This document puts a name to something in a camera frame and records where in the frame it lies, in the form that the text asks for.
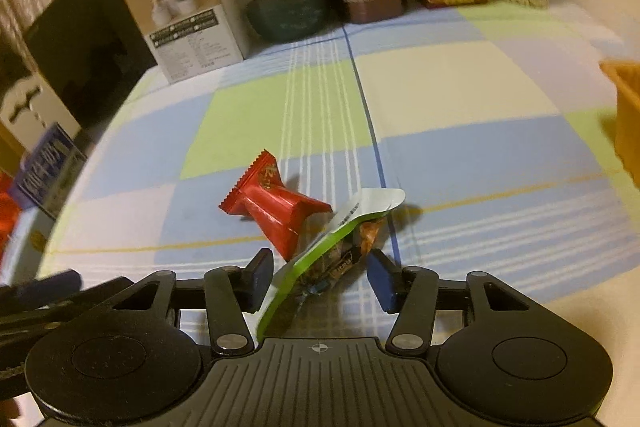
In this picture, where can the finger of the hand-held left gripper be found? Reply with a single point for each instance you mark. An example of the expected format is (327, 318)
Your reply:
(50, 287)
(75, 304)

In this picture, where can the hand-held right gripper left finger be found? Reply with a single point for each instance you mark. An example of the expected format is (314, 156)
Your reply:
(260, 279)

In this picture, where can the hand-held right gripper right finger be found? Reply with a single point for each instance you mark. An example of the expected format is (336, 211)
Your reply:
(382, 282)

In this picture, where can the green snack packet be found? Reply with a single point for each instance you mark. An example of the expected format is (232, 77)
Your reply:
(320, 252)

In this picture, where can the orange plastic tray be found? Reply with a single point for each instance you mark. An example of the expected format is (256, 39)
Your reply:
(627, 117)

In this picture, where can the red twisted candy packet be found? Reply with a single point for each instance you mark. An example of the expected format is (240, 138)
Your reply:
(272, 207)

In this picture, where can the red object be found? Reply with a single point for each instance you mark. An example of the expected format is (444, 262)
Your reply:
(6, 212)

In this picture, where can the blue white carton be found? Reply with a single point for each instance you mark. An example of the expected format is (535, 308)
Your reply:
(47, 169)

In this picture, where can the checked tablecloth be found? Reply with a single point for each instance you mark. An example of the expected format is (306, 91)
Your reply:
(475, 157)

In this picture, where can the black chair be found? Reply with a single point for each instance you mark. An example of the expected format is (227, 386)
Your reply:
(85, 37)

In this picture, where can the white product box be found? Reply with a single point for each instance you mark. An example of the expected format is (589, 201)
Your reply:
(195, 17)

